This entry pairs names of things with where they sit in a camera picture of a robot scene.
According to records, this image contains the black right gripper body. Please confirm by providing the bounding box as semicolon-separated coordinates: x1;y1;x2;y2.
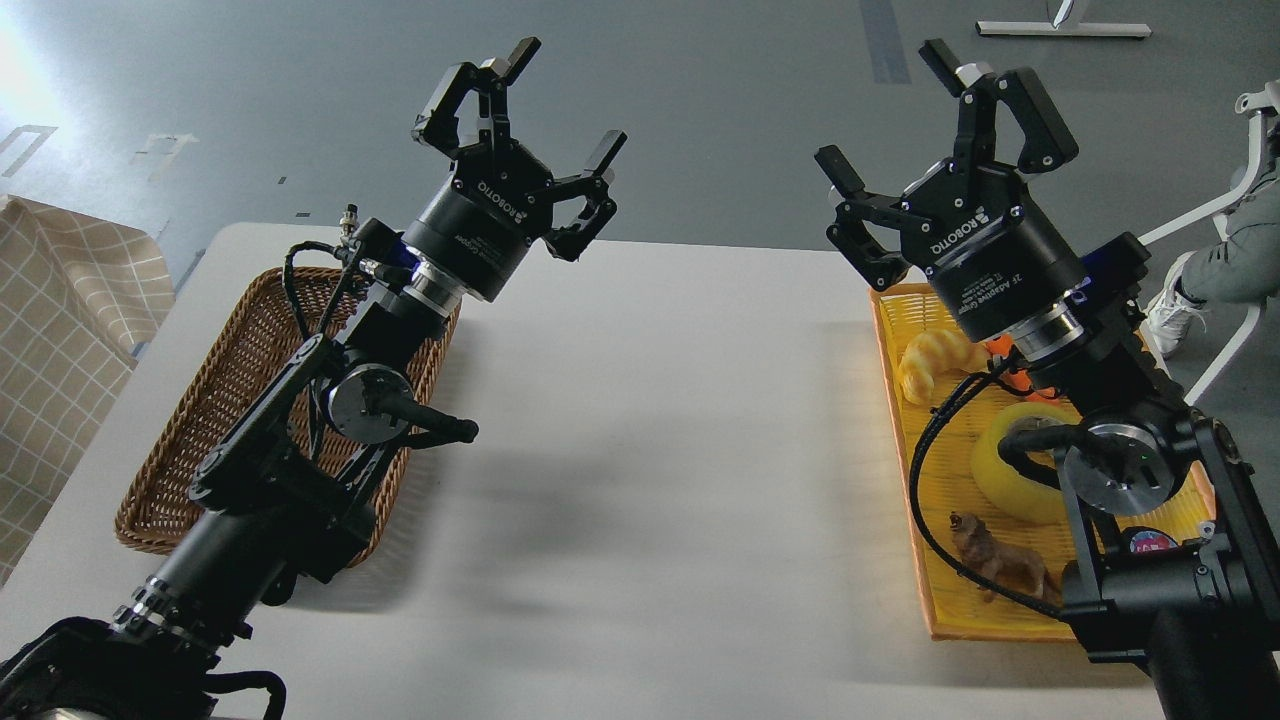
901;161;1085;341

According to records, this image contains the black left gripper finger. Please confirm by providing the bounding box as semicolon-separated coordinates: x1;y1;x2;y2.
411;37;541;161
540;129;628;263

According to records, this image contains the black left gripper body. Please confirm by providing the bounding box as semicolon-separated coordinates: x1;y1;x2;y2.
401;141;552;302

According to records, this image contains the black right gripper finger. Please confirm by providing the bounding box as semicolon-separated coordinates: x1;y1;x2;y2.
919;38;1080;181
814;145;936;293

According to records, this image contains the yellow tape roll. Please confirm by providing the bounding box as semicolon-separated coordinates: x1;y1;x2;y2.
969;401;1085;527

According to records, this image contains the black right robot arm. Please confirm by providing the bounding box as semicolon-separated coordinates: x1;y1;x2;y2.
815;38;1279;719

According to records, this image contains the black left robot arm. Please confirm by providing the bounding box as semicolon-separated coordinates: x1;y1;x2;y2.
3;37;626;719

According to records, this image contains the toy carrot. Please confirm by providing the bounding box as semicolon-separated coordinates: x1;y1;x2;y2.
982;334;1056;402

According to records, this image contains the toy croissant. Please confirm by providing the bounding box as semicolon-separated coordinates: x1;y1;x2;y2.
899;329;991;405

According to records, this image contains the white stand base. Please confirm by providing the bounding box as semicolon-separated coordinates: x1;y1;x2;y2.
974;1;1153;41

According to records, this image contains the white sneaker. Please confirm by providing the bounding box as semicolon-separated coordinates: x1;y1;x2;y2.
1146;252;1204;357

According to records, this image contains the yellow plastic basket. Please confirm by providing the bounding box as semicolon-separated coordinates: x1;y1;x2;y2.
868;282;1219;643

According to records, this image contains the brown wicker basket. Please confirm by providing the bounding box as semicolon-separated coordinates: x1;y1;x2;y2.
114;266;461;568

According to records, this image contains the white office chair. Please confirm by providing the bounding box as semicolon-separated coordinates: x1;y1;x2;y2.
1140;79;1277;404

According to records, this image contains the grey trouser leg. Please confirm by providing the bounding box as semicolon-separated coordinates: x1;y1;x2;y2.
1175;129;1279;305

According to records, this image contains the brown toy lion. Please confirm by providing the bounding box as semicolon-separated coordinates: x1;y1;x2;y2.
948;512;1062;606

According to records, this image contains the small jar with dark lid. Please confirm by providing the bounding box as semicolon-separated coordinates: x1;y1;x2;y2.
1123;527;1181;553

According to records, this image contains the beige checkered cloth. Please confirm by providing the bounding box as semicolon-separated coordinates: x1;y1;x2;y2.
1;195;175;579

